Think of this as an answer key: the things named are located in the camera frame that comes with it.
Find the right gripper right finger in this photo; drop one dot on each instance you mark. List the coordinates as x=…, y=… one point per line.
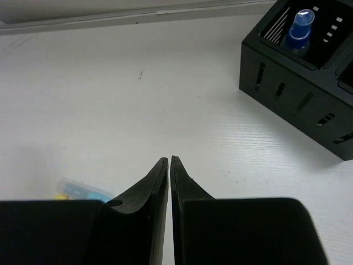
x=207, y=230

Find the yellow cap highlighter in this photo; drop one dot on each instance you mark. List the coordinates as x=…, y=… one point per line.
x=61, y=197

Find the black slotted organizer box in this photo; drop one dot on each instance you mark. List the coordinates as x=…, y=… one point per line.
x=314, y=92

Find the blue spray bottle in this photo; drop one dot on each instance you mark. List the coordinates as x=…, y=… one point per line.
x=297, y=39

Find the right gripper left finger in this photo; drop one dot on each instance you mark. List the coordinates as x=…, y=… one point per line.
x=128, y=229

